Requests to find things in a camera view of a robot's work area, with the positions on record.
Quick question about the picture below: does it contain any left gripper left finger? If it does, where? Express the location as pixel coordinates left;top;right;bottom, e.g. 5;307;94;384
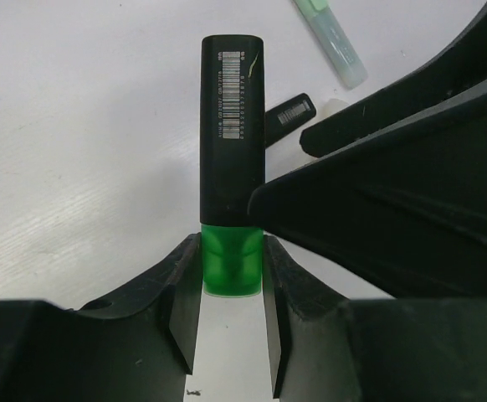
0;234;202;401

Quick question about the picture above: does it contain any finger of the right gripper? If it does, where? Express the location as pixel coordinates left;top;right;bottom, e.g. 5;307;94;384
249;80;487;297
300;2;487;157

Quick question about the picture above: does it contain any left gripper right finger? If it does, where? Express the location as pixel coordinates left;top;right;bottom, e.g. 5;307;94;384
263;236;487;401

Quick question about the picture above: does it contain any green black highlighter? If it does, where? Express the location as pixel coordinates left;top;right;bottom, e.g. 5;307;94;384
199;34;265;297

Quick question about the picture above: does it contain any pastel yellow highlighter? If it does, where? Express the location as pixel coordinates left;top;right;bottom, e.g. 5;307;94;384
317;98;349;120

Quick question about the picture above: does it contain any pastel green highlighter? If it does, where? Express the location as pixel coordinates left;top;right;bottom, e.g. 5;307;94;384
294;0;368;89

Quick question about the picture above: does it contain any blue black highlighter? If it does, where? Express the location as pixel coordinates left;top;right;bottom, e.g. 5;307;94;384
264;93;317;147

